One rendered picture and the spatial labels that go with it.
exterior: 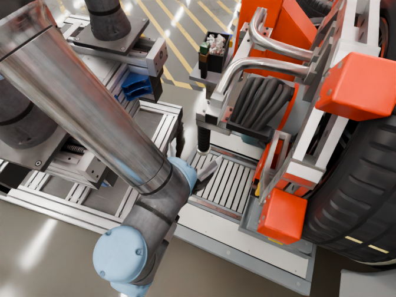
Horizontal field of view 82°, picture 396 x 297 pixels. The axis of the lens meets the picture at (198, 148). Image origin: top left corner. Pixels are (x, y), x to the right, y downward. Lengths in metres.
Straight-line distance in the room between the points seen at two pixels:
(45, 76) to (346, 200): 0.46
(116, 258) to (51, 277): 1.20
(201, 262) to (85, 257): 0.63
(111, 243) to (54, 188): 1.09
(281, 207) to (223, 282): 0.90
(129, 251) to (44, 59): 0.26
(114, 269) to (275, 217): 0.31
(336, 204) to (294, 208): 0.10
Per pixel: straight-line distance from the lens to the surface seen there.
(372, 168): 0.43
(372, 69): 0.39
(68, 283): 1.51
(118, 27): 1.00
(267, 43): 0.63
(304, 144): 0.46
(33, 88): 0.30
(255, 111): 0.46
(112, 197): 1.29
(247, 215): 1.27
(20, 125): 0.73
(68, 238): 1.55
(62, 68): 0.29
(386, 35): 0.59
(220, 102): 0.48
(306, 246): 1.25
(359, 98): 0.37
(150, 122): 1.47
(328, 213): 0.49
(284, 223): 0.51
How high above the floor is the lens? 1.36
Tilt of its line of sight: 60 degrees down
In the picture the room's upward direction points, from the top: straight up
